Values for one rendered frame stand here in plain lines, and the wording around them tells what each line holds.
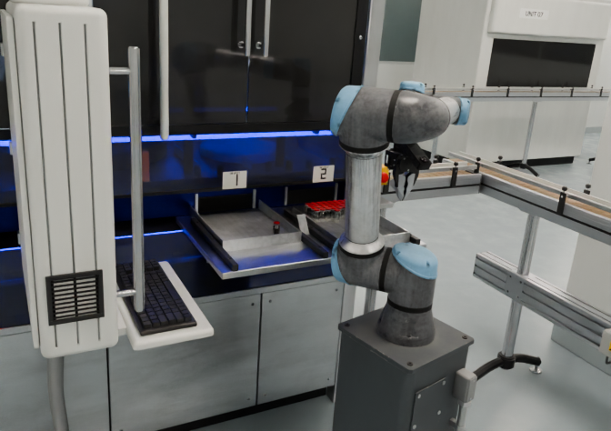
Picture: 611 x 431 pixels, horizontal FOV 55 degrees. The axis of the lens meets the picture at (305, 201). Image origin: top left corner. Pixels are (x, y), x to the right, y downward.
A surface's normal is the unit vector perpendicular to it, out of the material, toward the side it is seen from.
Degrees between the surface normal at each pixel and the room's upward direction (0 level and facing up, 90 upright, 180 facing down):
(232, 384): 90
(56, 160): 90
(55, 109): 90
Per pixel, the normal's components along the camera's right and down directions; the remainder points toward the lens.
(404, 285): -0.37, 0.26
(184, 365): 0.45, 0.30
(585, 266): -0.89, 0.08
